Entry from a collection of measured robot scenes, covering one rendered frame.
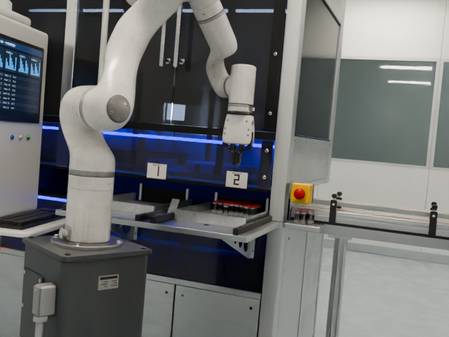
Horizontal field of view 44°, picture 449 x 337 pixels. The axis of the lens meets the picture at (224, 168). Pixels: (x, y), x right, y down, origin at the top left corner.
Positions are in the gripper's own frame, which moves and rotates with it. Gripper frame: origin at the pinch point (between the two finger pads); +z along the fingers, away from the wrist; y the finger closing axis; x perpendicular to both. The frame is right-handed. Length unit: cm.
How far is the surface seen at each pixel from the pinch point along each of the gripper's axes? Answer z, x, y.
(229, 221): 20.8, 2.4, -0.3
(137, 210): 21.3, 3.0, 34.5
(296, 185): 8.2, -23.3, -15.8
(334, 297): 51, -39, -31
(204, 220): 21.4, 2.5, 8.6
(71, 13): -54, -22, 87
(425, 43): -130, -484, -40
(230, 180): 8.9, -23.3, 9.7
